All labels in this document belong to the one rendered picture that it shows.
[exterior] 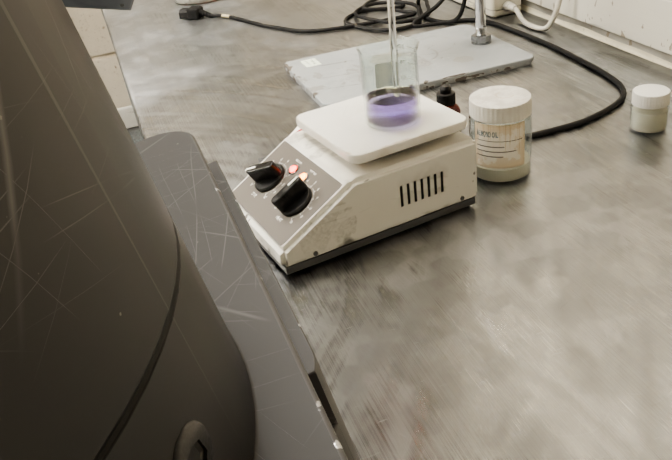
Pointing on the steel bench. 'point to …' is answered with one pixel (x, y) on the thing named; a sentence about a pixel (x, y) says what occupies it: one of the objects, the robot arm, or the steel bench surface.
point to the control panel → (271, 222)
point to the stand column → (480, 3)
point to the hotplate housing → (376, 197)
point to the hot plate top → (365, 146)
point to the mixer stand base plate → (312, 82)
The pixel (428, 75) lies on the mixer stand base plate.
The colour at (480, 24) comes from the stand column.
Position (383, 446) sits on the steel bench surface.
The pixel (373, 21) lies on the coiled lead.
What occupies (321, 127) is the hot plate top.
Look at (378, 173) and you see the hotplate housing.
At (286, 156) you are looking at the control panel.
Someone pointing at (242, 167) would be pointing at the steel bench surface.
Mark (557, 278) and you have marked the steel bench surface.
